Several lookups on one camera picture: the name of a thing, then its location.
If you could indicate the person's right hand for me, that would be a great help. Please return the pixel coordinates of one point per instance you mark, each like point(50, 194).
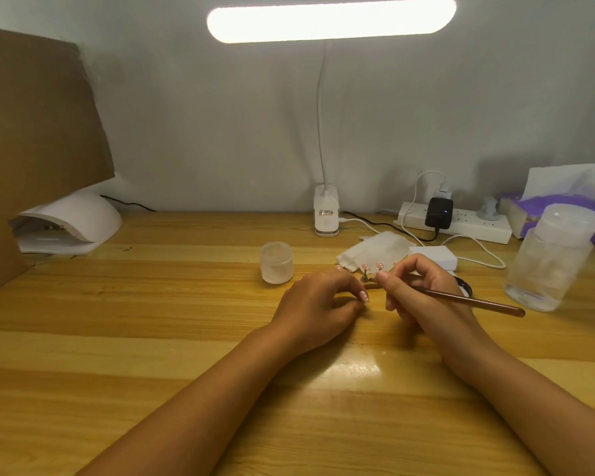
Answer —
point(436, 302)

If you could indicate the person's left hand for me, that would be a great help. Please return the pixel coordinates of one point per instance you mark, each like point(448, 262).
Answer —
point(312, 312)

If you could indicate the person's right thumb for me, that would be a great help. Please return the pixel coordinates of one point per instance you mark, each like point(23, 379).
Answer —
point(394, 281)

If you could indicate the person's left thumb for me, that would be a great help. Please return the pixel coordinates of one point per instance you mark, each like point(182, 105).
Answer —
point(349, 302)

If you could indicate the small metal nail tip holder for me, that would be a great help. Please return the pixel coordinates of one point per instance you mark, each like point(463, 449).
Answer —
point(365, 279)

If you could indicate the rose gold nail brush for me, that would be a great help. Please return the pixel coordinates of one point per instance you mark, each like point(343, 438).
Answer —
point(476, 302)

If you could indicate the person's left forearm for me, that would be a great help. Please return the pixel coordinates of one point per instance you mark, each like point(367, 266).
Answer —
point(193, 406)

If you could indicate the person's right forearm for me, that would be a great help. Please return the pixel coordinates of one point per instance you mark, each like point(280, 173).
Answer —
point(525, 406)

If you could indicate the white folded wipes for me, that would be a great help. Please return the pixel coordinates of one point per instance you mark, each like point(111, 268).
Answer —
point(377, 247)

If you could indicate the small white box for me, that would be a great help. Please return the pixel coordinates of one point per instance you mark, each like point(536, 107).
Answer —
point(439, 255)

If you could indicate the black power adapter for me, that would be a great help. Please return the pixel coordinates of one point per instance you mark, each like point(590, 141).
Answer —
point(439, 213)

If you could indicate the small frosted jar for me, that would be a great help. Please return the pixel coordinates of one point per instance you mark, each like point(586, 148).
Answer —
point(276, 265)

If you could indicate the white power strip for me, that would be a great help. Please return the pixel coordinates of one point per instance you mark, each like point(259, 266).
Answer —
point(476, 227)

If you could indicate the white charger plug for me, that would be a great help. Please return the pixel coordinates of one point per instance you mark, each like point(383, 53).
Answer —
point(443, 189)

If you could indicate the grey plug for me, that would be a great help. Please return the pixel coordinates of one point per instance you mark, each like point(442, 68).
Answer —
point(489, 209)

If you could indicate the clear pump bottle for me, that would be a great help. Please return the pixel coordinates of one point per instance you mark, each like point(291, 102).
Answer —
point(550, 262)

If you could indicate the purple tissue pack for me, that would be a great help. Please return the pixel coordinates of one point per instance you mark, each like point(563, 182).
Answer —
point(565, 193)

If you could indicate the white clip desk lamp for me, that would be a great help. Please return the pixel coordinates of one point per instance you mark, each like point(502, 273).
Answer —
point(327, 19)

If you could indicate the white nail curing lamp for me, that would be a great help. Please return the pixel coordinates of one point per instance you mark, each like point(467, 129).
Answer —
point(79, 218)

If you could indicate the brown cardboard sheet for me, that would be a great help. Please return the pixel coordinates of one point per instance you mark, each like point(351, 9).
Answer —
point(29, 143)

